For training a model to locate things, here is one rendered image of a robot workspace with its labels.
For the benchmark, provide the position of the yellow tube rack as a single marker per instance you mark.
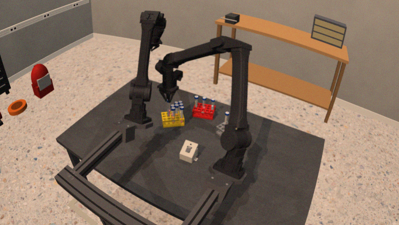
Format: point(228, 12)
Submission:
point(167, 121)

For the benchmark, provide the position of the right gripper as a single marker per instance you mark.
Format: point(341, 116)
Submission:
point(166, 87)

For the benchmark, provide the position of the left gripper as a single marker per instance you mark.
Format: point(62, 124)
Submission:
point(155, 42)

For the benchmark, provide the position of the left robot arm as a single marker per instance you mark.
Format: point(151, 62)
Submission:
point(140, 90)

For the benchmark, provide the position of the grey tube rack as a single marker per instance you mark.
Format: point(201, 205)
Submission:
point(220, 129)

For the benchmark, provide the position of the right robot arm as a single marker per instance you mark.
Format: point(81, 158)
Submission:
point(234, 141)

